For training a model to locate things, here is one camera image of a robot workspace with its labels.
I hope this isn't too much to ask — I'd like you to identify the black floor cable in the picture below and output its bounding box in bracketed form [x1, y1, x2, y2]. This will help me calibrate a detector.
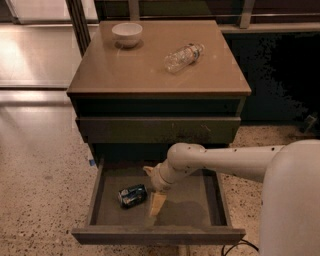
[220, 238, 261, 256]

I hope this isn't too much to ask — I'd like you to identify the blue tape piece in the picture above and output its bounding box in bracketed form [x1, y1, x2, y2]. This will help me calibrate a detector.
[89, 159, 96, 166]

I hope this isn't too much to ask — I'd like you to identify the blue pepsi can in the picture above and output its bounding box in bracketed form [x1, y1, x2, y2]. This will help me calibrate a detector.
[118, 184, 148, 209]

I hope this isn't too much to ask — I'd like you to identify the brown drawer cabinet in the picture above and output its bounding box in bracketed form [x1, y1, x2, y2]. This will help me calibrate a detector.
[67, 20, 251, 164]

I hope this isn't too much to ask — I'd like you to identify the closed top drawer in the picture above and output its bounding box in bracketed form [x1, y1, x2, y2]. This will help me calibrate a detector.
[76, 117, 241, 144]

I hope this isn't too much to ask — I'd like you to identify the open middle drawer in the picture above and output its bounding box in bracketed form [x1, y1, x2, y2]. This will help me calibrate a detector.
[71, 162, 245, 245]

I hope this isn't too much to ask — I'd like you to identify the clear plastic water bottle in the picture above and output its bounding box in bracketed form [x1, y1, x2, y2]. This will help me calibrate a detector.
[164, 43, 205, 73]

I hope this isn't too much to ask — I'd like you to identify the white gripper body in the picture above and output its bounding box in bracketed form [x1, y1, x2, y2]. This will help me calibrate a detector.
[151, 160, 176, 192]

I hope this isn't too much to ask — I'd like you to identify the white ceramic bowl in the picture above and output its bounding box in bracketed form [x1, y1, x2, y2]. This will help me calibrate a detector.
[112, 22, 143, 48]

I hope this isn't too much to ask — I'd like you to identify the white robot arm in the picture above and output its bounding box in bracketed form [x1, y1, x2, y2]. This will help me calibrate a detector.
[143, 140, 320, 256]

